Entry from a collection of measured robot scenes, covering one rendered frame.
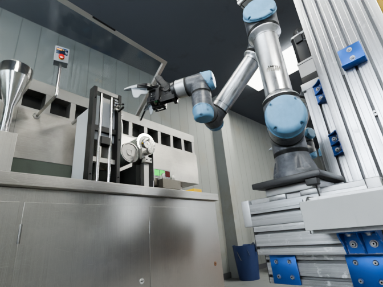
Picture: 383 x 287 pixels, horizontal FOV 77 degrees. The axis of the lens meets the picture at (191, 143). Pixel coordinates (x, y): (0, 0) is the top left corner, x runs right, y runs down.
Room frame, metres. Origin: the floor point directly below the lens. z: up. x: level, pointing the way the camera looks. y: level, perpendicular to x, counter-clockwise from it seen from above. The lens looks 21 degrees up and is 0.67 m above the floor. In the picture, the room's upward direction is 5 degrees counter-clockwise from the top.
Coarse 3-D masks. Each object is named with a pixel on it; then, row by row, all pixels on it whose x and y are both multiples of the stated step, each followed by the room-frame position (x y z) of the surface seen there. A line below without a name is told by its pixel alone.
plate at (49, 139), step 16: (0, 112) 1.11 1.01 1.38; (16, 112) 1.16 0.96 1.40; (32, 112) 1.22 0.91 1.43; (16, 128) 1.17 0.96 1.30; (32, 128) 1.23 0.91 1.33; (48, 128) 1.30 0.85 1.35; (64, 128) 1.36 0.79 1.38; (16, 144) 1.18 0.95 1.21; (32, 144) 1.24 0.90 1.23; (48, 144) 1.30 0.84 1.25; (64, 144) 1.37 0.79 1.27; (48, 160) 1.31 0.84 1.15; (64, 160) 1.38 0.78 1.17; (160, 160) 1.97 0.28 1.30; (176, 160) 2.12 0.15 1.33; (192, 160) 2.29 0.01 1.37; (176, 176) 2.11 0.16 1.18; (192, 176) 2.28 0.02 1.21
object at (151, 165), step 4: (148, 156) 1.52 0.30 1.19; (152, 156) 1.50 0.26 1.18; (152, 160) 1.50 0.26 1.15; (132, 164) 1.64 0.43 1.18; (136, 164) 1.61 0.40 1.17; (152, 164) 1.50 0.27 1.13; (152, 168) 1.50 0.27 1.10; (152, 172) 1.50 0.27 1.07; (152, 176) 1.50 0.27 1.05; (152, 180) 1.50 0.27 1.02
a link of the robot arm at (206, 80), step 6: (204, 72) 0.74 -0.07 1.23; (210, 72) 0.73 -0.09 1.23; (186, 78) 0.76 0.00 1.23; (192, 78) 0.75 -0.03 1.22; (198, 78) 0.74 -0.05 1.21; (204, 78) 0.73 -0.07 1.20; (210, 78) 0.74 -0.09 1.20; (186, 84) 0.76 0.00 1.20; (192, 84) 0.76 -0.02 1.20; (198, 84) 0.74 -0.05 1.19; (204, 84) 0.75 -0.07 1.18; (210, 84) 0.75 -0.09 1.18; (186, 90) 0.77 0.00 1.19; (192, 90) 0.76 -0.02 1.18; (210, 90) 0.77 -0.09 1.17
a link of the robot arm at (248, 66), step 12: (252, 48) 0.78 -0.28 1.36; (252, 60) 0.80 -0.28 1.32; (240, 72) 0.81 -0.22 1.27; (252, 72) 0.83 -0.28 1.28; (228, 84) 0.83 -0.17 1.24; (240, 84) 0.83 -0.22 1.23; (228, 96) 0.84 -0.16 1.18; (216, 108) 0.85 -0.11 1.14; (228, 108) 0.87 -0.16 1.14; (216, 120) 0.86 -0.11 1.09
